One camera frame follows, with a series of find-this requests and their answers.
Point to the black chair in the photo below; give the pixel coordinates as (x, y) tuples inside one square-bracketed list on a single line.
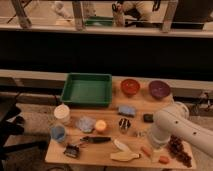
[(10, 125)]

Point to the bunch of dark grapes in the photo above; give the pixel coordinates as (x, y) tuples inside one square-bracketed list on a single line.
[(176, 149)]

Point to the person in background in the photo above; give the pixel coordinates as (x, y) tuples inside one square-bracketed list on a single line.
[(140, 10)]

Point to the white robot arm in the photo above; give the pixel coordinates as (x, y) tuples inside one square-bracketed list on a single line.
[(173, 120)]

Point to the small orange ball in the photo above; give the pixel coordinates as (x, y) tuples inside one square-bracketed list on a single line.
[(100, 126)]

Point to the crumpled blue cloth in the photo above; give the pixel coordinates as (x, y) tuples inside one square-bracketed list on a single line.
[(85, 124)]

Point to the yellow banana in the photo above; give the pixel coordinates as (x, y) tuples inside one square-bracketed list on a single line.
[(125, 154)]

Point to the purple bowl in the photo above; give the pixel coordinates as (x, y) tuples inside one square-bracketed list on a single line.
[(159, 89)]

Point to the metal fork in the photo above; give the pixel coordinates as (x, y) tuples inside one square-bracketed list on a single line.
[(140, 134)]

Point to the orange carrot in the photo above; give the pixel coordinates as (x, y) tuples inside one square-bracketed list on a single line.
[(155, 156)]

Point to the black handled tool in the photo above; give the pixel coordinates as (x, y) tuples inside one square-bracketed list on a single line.
[(95, 139)]

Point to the green plastic tray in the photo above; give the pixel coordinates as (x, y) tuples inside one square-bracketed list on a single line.
[(87, 90)]

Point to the blue plastic cup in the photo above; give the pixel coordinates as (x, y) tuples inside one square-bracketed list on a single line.
[(58, 133)]

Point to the blue sponge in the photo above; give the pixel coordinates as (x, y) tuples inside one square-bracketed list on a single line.
[(126, 111)]

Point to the red bowl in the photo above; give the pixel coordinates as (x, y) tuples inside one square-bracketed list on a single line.
[(130, 87)]

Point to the green tray in background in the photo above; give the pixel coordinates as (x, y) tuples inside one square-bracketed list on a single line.
[(99, 21)]

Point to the black binder clip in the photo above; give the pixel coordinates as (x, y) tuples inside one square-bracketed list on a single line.
[(72, 151)]

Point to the black rectangular block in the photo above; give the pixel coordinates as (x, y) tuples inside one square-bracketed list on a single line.
[(148, 118)]

